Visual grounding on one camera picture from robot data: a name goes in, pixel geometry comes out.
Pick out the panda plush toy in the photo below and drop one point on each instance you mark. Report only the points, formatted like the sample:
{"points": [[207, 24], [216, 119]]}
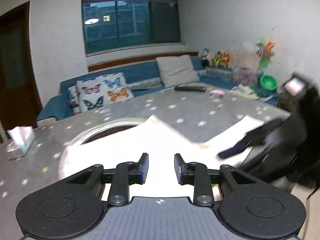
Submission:
{"points": [[205, 57]]}

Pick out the tissue box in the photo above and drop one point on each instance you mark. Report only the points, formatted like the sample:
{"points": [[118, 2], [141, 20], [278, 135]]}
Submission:
{"points": [[22, 138]]}

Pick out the cream fleece garment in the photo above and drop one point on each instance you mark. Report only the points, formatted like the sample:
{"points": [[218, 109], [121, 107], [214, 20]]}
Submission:
{"points": [[161, 142]]}

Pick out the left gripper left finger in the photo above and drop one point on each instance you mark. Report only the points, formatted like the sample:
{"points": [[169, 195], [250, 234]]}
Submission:
{"points": [[126, 174]]}

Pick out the butterfly print pillow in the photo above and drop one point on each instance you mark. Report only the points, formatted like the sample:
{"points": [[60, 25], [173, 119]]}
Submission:
{"points": [[102, 90]]}

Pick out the round induction cooktop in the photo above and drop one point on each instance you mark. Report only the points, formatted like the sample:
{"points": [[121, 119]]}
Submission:
{"points": [[105, 129]]}

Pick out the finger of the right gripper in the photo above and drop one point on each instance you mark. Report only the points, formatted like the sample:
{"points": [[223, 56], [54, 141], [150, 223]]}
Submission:
{"points": [[255, 137]]}

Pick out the grey star tablecloth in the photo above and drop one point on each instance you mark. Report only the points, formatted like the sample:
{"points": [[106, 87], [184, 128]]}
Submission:
{"points": [[197, 116]]}

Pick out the yellow vest plush bear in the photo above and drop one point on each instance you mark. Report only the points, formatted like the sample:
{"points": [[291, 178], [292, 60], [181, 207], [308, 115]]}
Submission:
{"points": [[215, 61]]}

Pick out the pale clothes pile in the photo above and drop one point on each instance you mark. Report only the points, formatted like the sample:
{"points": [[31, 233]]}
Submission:
{"points": [[246, 92]]}

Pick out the clear plastic storage box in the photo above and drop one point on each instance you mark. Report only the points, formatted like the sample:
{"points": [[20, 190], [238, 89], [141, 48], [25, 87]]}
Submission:
{"points": [[245, 76]]}

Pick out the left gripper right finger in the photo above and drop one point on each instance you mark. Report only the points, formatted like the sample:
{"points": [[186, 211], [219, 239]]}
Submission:
{"points": [[196, 175]]}

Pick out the small butterfly pillow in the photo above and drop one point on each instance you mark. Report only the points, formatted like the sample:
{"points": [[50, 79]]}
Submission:
{"points": [[73, 100]]}

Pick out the green plastic bowl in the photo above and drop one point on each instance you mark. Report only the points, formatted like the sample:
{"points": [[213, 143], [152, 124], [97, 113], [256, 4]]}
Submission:
{"points": [[268, 82]]}

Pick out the grey beige cushion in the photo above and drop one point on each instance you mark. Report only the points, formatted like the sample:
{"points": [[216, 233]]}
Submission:
{"points": [[176, 70]]}

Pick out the dark wooden door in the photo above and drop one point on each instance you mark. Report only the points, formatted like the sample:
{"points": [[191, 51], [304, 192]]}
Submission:
{"points": [[20, 101]]}

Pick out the camera box with screen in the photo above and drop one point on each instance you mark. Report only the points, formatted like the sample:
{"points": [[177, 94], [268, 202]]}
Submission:
{"points": [[297, 85]]}

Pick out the colourful pinwheel toy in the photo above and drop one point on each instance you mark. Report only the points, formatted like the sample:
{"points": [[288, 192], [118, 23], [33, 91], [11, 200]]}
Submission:
{"points": [[265, 52]]}

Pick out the black remote control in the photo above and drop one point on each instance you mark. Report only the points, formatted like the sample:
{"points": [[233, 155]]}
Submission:
{"points": [[201, 89]]}

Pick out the pink crumpled object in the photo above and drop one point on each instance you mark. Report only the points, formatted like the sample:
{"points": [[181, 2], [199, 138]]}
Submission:
{"points": [[217, 94]]}

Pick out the blue sofa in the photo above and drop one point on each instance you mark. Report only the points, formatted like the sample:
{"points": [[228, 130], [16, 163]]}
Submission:
{"points": [[142, 78]]}

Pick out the dark window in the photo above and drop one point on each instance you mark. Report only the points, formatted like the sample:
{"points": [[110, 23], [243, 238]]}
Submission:
{"points": [[112, 24]]}

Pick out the orange plush toy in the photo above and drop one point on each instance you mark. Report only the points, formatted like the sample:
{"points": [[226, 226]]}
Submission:
{"points": [[225, 60]]}

